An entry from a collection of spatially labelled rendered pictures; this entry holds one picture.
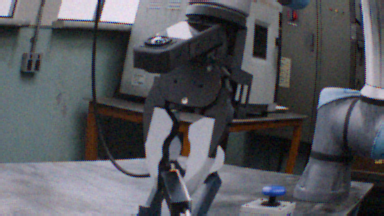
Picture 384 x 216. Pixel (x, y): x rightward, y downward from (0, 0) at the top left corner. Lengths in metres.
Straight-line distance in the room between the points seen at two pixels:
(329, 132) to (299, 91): 3.47
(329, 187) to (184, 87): 0.52
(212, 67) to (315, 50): 3.90
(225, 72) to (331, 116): 0.49
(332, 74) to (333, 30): 0.36
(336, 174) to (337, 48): 3.40
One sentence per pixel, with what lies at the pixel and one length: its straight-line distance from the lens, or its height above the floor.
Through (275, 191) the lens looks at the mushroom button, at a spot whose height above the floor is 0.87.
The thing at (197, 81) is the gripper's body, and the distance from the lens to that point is 0.74.
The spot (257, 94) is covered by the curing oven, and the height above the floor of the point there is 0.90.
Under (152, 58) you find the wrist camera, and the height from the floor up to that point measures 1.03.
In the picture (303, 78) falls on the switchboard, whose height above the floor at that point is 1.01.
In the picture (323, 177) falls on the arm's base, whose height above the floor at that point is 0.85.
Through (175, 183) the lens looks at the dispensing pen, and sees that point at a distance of 0.73.
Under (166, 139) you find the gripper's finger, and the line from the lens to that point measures 0.76.
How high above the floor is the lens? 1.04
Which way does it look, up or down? 4 degrees down
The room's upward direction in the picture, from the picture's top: 8 degrees clockwise
